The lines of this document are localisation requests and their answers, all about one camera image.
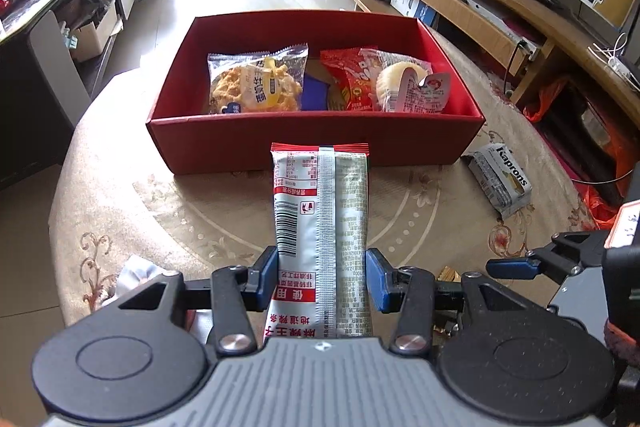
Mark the red cardboard box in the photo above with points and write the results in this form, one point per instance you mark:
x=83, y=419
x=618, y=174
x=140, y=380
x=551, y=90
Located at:
x=220, y=142

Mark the blue wafer biscuit packet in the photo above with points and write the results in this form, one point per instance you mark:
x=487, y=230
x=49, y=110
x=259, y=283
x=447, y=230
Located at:
x=315, y=94

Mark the open cardboard box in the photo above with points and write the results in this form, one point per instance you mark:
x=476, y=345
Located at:
x=92, y=37

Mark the white crumpled packet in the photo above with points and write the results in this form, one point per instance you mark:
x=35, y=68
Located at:
x=140, y=272

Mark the clear round cake packet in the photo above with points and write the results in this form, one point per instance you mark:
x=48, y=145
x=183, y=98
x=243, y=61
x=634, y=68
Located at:
x=395, y=82

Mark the gold snack packet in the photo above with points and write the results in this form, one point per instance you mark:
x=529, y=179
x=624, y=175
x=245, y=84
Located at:
x=450, y=275

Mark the white and blue box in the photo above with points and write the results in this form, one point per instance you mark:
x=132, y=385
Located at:
x=407, y=2

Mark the grey set-top device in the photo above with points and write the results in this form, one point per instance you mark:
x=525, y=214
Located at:
x=485, y=9

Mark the orange plastic bag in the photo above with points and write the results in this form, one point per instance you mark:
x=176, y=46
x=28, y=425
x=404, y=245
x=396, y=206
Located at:
x=545, y=104

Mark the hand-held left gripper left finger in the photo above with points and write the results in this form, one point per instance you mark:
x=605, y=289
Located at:
x=267, y=279

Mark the dark low table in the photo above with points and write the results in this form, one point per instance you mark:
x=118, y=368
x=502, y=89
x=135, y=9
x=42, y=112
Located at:
x=30, y=107

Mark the wooden TV cabinet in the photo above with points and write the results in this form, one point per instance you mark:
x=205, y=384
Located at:
x=565, y=32

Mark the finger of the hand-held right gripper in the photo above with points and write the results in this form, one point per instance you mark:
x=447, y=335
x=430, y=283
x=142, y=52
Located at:
x=510, y=268

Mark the clear floss cake packet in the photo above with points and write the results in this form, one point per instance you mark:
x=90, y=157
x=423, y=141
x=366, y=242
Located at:
x=255, y=87

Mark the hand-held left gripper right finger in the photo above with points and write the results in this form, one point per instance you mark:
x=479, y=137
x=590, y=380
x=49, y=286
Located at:
x=380, y=279

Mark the white red snack packet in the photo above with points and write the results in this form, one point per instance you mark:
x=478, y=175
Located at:
x=320, y=217

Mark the grey wafer packet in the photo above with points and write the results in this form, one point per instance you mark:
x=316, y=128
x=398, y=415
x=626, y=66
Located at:
x=500, y=182

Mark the white packet with red logo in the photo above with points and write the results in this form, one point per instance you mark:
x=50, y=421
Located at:
x=425, y=99

